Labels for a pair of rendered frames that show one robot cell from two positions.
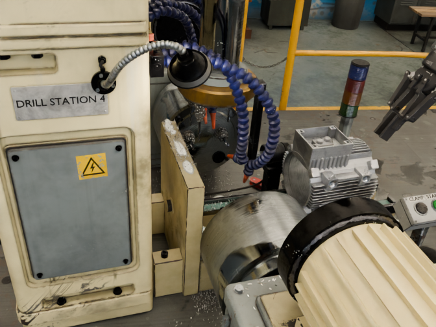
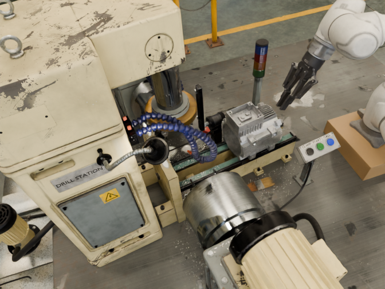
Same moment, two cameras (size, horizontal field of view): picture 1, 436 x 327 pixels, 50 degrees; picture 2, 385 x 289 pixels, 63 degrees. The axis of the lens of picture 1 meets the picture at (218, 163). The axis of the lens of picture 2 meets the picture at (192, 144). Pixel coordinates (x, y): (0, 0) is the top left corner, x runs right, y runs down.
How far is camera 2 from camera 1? 0.37 m
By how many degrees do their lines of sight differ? 17
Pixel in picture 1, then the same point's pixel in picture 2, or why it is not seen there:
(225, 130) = not seen: hidden behind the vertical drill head
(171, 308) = (173, 233)
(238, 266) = (207, 230)
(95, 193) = (116, 205)
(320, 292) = (254, 276)
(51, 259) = (100, 238)
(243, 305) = (215, 264)
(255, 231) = (213, 207)
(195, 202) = (174, 184)
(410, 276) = (299, 272)
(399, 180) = (297, 106)
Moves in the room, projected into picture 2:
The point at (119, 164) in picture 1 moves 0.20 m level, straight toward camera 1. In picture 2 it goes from (125, 189) to (141, 248)
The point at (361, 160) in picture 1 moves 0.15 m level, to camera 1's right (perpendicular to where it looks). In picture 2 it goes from (270, 121) to (305, 116)
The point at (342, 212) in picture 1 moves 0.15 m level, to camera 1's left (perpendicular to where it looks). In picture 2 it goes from (260, 230) to (197, 238)
